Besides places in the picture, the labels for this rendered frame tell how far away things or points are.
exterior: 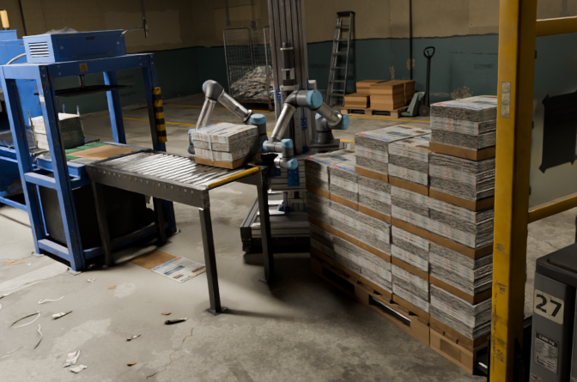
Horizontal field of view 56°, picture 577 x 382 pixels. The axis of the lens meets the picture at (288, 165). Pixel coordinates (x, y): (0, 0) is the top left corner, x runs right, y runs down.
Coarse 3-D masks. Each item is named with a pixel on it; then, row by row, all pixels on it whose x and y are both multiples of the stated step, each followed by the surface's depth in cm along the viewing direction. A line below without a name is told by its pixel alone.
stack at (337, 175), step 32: (320, 160) 353; (352, 160) 347; (352, 192) 322; (384, 192) 297; (416, 192) 274; (352, 224) 327; (384, 224) 300; (416, 224) 277; (352, 256) 335; (416, 256) 281; (384, 288) 312; (416, 288) 286; (416, 320) 291
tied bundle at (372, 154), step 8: (360, 136) 305; (416, 136) 296; (360, 144) 306; (368, 144) 299; (376, 144) 294; (384, 144) 288; (360, 152) 308; (368, 152) 301; (376, 152) 295; (384, 152) 290; (360, 160) 309; (368, 160) 302; (376, 160) 296; (384, 160) 291; (368, 168) 304; (376, 168) 298; (384, 168) 292
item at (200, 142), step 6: (210, 126) 382; (216, 126) 381; (222, 126) 380; (192, 132) 372; (198, 132) 368; (204, 132) 367; (192, 138) 374; (198, 138) 370; (204, 138) 365; (198, 144) 372; (204, 144) 368; (198, 150) 374; (204, 150) 370; (198, 156) 376; (204, 156) 372
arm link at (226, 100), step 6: (204, 84) 404; (204, 90) 403; (222, 90) 407; (222, 96) 408; (228, 96) 411; (222, 102) 411; (228, 102) 411; (234, 102) 413; (228, 108) 415; (234, 108) 414; (240, 108) 415; (240, 114) 416; (246, 114) 417; (252, 114) 419; (246, 120) 418
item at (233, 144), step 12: (228, 132) 359; (240, 132) 359; (252, 132) 368; (216, 144) 360; (228, 144) 352; (240, 144) 359; (252, 144) 368; (216, 156) 364; (228, 156) 355; (240, 156) 360
